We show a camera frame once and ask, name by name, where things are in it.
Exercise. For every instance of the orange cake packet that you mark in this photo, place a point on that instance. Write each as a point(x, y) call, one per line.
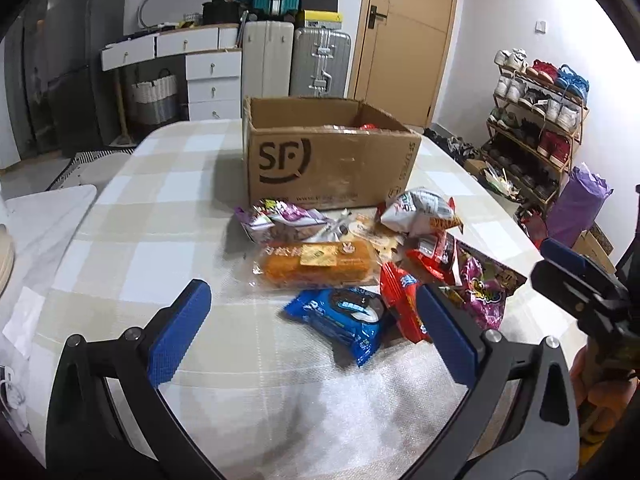
point(310, 262)

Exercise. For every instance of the small red wrapped snack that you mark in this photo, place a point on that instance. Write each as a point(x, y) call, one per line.
point(366, 127)

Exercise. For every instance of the wooden door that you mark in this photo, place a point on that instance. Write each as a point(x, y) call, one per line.
point(415, 50)

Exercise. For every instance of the beige round object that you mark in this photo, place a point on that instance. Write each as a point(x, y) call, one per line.
point(6, 260)

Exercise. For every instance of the magenta snack bag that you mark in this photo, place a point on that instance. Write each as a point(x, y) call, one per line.
point(485, 290)

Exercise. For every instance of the white drawer desk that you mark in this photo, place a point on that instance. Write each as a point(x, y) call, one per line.
point(210, 75)

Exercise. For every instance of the beige suitcase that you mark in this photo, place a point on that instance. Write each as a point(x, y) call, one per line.
point(267, 60)

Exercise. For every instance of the brown printed carton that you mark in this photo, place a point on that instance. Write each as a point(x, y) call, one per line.
point(595, 247)

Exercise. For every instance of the clear cookie packet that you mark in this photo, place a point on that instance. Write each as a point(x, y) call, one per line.
point(365, 232)

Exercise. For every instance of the rows of assorted shoes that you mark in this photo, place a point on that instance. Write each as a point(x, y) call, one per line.
point(545, 110)

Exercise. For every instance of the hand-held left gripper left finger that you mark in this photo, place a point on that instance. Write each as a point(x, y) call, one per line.
point(180, 330)

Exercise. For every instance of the purple white snack bag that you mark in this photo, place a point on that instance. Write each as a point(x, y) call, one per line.
point(285, 217)

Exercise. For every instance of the blue cookie packet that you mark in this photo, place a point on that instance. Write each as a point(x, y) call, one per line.
point(335, 325)

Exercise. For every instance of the pile of dark sandals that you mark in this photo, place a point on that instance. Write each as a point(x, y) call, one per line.
point(452, 142)

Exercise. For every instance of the silver suitcase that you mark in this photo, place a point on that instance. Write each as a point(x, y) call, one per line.
point(320, 60)

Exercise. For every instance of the checked tablecloth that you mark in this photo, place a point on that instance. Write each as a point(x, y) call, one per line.
point(165, 210)

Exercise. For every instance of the wooden shoe rack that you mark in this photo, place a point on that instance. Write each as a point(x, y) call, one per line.
point(580, 115)

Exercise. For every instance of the white light switch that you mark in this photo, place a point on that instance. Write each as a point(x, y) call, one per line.
point(540, 26)

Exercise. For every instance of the white red chips bag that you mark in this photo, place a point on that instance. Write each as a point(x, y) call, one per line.
point(415, 210)

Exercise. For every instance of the red black snack packet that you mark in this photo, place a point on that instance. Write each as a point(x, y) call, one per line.
point(435, 255)

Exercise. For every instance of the grey white woven basket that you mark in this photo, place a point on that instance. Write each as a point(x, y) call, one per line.
point(155, 97)

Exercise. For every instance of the small cardboard box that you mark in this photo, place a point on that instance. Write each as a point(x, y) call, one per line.
point(477, 166)

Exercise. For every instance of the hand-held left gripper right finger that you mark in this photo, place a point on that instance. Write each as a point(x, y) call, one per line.
point(445, 335)

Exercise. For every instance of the person's right hand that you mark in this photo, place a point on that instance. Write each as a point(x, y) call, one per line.
point(582, 377)

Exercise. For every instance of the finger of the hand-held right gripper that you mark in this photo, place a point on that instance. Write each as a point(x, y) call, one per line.
point(565, 255)
point(555, 280)

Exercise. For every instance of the dark grey refrigerator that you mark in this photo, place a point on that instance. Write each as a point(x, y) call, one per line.
point(85, 60)

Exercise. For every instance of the brown cardboard box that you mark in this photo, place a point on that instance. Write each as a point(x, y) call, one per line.
point(325, 165)

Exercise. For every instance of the black yellow shoe box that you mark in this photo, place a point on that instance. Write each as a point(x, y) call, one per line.
point(322, 20)

